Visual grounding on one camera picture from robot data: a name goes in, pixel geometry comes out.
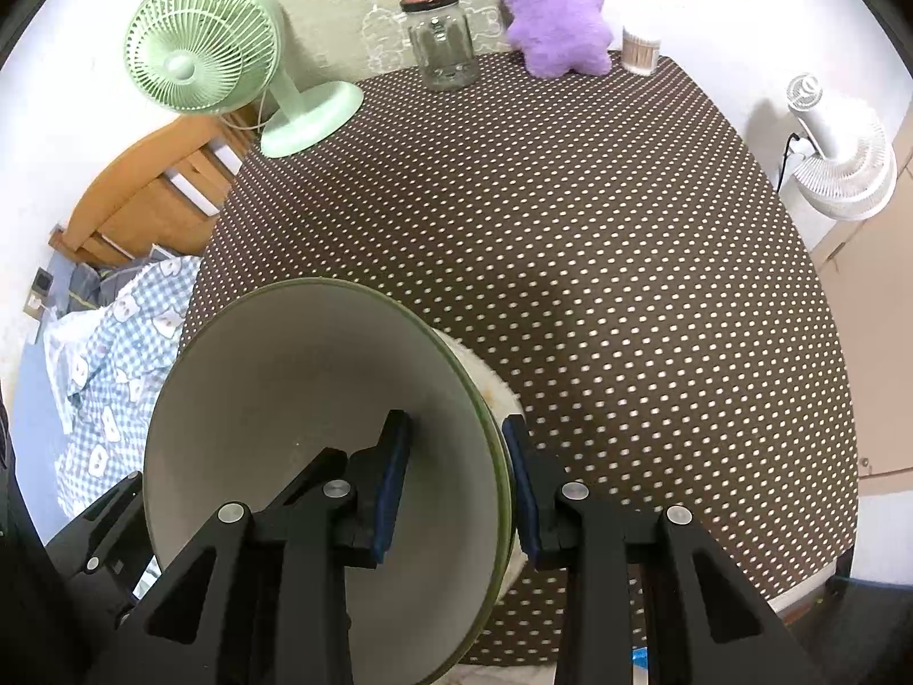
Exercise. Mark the green desk fan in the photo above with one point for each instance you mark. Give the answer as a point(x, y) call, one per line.
point(192, 50)

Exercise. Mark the grey ceramic bowl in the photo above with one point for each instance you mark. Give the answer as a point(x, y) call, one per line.
point(494, 435)
point(285, 385)

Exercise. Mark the white fan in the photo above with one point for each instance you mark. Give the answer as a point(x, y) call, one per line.
point(849, 164)

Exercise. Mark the brown polka dot tablecloth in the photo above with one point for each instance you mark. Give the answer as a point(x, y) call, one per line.
point(606, 264)

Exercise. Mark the white wall socket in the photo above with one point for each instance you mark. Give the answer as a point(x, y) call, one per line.
point(33, 302)

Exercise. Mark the grey pillow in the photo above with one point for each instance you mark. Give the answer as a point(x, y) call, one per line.
point(100, 285)

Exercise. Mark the black furniture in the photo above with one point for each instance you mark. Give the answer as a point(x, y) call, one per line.
point(870, 628)

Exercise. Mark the beige door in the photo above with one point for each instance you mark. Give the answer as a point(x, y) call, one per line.
point(877, 342)

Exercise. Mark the blue object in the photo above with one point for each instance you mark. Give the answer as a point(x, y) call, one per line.
point(640, 663)

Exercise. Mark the wooden headboard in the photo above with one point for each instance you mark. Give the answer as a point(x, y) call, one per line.
point(135, 207)

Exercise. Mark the purple plush toy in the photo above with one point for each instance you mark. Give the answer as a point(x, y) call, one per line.
point(556, 7)

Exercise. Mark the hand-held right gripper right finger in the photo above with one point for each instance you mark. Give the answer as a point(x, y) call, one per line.
point(517, 492)

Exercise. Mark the dark wall switch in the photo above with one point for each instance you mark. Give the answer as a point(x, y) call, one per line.
point(43, 280)

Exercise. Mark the cotton swab container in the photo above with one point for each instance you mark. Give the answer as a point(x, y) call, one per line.
point(640, 53)

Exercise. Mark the blue checkered blanket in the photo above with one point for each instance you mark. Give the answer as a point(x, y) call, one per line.
point(107, 371)

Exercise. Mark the glass jar with lid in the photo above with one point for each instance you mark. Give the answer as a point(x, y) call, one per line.
point(439, 43)

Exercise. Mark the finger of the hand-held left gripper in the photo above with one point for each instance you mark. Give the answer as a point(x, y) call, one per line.
point(100, 542)

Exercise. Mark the dark cloth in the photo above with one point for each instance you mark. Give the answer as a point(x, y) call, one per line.
point(14, 514)

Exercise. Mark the green wall sticker sheet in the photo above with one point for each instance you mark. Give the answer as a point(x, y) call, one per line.
point(335, 7)

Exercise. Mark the scalloped yellow flower plate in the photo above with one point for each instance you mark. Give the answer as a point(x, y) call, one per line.
point(492, 385)

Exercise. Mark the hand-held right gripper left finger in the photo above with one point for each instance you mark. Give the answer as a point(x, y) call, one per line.
point(392, 485)

